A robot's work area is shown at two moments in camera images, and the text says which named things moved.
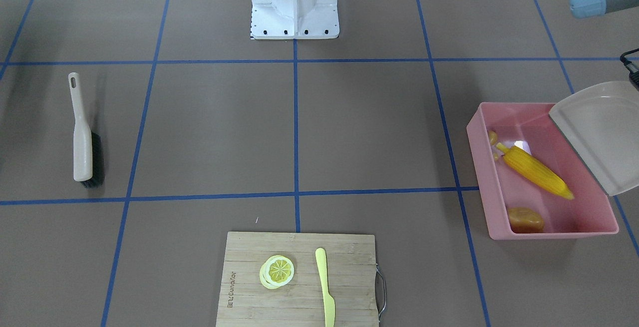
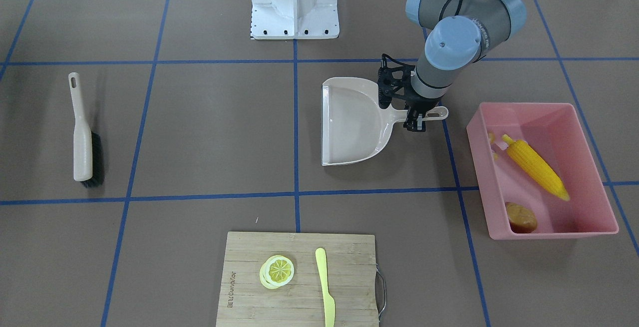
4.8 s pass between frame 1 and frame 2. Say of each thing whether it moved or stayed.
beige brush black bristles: stayed
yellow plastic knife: stayed
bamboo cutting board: stayed
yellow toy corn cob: moved
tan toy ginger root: stayed
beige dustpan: moved
